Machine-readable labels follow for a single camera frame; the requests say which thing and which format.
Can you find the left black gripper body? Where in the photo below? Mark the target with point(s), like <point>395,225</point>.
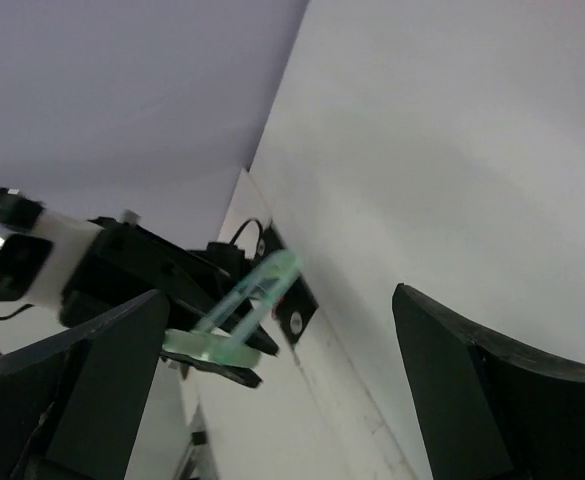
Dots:
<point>125,261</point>

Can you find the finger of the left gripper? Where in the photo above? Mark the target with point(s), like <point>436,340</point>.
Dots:
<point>230,328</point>
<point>242,376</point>

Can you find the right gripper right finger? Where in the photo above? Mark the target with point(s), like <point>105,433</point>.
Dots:
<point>488,406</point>

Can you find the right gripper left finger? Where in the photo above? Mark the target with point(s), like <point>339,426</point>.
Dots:
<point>71,404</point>

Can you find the green highlighter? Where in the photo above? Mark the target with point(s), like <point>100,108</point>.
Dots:
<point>229,339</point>

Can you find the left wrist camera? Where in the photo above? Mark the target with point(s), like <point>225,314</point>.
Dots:
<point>40,250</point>

